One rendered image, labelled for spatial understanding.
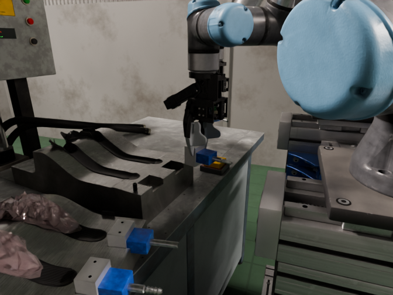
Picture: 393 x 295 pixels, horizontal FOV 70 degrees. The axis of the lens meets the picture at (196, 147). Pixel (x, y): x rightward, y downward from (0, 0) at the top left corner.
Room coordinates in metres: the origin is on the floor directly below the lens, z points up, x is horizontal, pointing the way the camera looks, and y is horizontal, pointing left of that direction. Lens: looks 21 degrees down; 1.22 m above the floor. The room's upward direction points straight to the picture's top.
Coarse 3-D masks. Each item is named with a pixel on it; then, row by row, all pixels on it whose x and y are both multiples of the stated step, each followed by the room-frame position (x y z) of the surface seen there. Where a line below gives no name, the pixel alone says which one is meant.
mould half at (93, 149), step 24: (96, 144) 0.82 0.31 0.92; (120, 144) 0.87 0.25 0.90; (24, 168) 0.77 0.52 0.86; (48, 168) 0.70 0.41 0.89; (72, 168) 0.69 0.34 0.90; (120, 168) 0.72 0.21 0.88; (144, 168) 0.71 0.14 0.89; (192, 168) 0.79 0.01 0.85; (48, 192) 0.71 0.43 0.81; (72, 192) 0.67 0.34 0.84; (96, 192) 0.62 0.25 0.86; (120, 192) 0.59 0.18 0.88; (144, 192) 0.57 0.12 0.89; (168, 192) 0.66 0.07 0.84; (120, 216) 0.59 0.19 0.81; (144, 216) 0.57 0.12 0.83
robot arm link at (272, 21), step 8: (272, 0) 0.61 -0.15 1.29; (280, 0) 0.60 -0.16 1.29; (288, 0) 0.59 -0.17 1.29; (264, 8) 0.62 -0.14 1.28; (272, 8) 0.61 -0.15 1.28; (280, 8) 0.60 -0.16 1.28; (288, 8) 0.60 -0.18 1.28; (272, 16) 0.61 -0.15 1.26; (280, 16) 0.61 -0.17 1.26; (272, 24) 0.60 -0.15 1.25; (280, 24) 0.61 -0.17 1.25; (264, 32) 0.60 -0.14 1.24; (272, 32) 0.61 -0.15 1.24; (264, 40) 0.61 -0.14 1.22; (272, 40) 0.62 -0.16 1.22; (280, 40) 0.63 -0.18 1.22
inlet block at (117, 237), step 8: (120, 224) 0.46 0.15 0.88; (128, 224) 0.46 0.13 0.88; (112, 232) 0.44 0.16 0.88; (120, 232) 0.44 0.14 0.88; (128, 232) 0.44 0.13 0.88; (136, 232) 0.45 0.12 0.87; (144, 232) 0.45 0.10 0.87; (152, 232) 0.46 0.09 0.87; (112, 240) 0.43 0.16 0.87; (120, 240) 0.43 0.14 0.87; (128, 240) 0.43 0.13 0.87; (136, 240) 0.43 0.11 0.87; (144, 240) 0.43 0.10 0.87; (152, 240) 0.44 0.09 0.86; (160, 240) 0.44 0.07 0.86; (136, 248) 0.43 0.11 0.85; (144, 248) 0.42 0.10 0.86
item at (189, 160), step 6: (186, 150) 0.70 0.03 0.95; (198, 150) 0.69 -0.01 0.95; (204, 150) 0.70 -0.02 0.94; (210, 150) 0.70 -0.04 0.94; (186, 156) 0.70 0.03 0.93; (192, 156) 0.69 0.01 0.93; (198, 156) 0.68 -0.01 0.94; (204, 156) 0.67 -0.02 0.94; (210, 156) 0.67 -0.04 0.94; (216, 156) 0.70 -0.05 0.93; (186, 162) 0.70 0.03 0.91; (192, 162) 0.69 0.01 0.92; (198, 162) 0.68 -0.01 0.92; (204, 162) 0.67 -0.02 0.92; (210, 162) 0.67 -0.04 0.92; (222, 162) 0.66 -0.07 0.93; (228, 162) 0.65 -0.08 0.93
